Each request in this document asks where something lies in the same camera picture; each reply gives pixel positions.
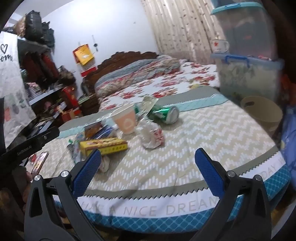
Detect clear storage box teal lid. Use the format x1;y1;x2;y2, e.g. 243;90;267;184
210;2;278;58

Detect carved wooden headboard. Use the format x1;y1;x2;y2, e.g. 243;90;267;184
82;51;160;100

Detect floral bedsheet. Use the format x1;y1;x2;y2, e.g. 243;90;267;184
98;61;220;114

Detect black bag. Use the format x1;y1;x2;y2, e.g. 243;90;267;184
24;11;44;41

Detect blue cloth bundle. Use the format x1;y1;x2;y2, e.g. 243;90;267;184
280;105;296;172

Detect hanging dark red clothes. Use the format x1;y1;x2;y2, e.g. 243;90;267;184
22;52;60;82

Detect beige plastic bin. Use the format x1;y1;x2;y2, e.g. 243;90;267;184
240;96;283;137

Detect floral quilt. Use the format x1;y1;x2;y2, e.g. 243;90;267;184
95;55;181;98

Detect brown handbag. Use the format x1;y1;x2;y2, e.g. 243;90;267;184
58;65;76;86

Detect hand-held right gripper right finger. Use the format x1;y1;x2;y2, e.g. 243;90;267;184
195;148;271;241

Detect white printed cloth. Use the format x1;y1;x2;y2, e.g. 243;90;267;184
0;31;37;149

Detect dark shelf rack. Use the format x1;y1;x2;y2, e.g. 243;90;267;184
17;37;79;139

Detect leaf print curtain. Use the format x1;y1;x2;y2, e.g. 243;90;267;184
142;0;219;63

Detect clear storage box blue handle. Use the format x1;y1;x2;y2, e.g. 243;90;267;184
210;53;284;102

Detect green drink can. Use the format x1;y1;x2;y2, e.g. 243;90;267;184
147;105;180;124

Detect white enamel mug red star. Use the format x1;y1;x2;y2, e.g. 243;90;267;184
212;38;230;53

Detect red box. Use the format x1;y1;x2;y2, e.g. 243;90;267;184
61;86;80;116

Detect yellow cardboard box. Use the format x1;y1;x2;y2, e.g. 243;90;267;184
79;137;128;156

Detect white red wrapper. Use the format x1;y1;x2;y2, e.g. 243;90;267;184
136;119;165;149

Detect smartphone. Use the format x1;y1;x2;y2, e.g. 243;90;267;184
31;152;49;175

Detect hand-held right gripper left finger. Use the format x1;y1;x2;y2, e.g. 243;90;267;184
24;149;102;241

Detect white tissue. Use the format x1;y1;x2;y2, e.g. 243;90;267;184
98;155;110;173

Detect peach paper cup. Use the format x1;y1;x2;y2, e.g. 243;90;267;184
112;103;137;135

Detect dark green bag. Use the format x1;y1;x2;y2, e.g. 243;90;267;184
42;21;56;48

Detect red wall calendar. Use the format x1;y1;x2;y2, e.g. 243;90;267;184
80;62;97;77

